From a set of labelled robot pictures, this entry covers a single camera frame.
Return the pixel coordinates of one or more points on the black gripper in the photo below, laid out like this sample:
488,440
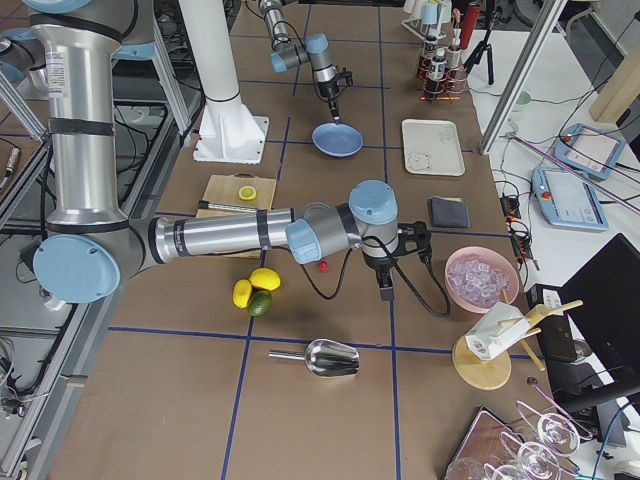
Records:
329,91
381,266

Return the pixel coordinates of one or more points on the blue plate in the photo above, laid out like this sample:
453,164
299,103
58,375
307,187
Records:
337,139

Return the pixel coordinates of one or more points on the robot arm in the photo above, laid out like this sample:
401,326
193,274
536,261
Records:
91,246
289,50

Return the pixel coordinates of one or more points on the grey yellow cloth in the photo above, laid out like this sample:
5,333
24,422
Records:
448,212

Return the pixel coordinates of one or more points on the pink bowl of ice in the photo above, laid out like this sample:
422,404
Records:
477,278

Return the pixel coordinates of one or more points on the steel ice scoop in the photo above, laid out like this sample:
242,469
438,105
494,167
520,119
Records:
325,358

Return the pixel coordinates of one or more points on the cream bear tray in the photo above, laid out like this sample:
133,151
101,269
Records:
432,147

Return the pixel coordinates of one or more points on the tea bottle white cap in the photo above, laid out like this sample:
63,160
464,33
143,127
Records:
438,65
429,48
453,53

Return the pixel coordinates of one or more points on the lemon half slice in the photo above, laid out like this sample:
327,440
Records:
247,193

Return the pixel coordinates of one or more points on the wooden cutting board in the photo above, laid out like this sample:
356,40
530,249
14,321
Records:
226,220

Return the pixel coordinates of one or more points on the yellow lemon front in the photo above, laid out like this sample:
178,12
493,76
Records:
265,278

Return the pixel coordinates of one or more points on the yellow lemon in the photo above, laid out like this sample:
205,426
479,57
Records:
265,278
242,292

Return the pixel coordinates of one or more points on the white carton on stand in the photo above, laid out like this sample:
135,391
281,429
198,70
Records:
500,328

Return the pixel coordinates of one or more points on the green avocado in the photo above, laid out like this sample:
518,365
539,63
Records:
259,303

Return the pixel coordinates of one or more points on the wooden stand with base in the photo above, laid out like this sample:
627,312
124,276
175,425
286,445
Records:
493,374

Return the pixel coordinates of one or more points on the yellow lemon back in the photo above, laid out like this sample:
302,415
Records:
242,292

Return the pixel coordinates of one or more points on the steel muddler black tip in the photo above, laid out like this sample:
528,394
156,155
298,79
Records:
207,205

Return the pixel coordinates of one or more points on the red cylinder bottle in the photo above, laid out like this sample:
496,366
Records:
469,21

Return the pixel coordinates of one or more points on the black tripod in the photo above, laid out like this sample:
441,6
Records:
492,16

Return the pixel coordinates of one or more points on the green bowl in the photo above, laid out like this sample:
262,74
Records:
523,100

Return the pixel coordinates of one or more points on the blue teach pendant near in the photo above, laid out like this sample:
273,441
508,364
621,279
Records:
566,201

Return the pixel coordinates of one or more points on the blue teach pendant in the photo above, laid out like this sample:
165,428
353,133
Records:
566,201
589,150

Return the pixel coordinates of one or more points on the black monitor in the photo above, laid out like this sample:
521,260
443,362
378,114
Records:
608,286

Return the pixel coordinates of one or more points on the wine glasses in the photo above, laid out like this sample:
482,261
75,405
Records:
538,444

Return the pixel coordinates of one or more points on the reacher grabber stick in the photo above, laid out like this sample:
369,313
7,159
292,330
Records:
567,168

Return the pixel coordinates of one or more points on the blue teach pendant far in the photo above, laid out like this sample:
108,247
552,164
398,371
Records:
589,150

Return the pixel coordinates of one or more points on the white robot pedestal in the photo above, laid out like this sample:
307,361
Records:
228,132

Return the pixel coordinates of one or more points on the copper wire bottle rack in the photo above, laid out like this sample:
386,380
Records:
431,90

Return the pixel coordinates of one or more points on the white wire cup rack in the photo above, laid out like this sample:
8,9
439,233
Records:
427,17

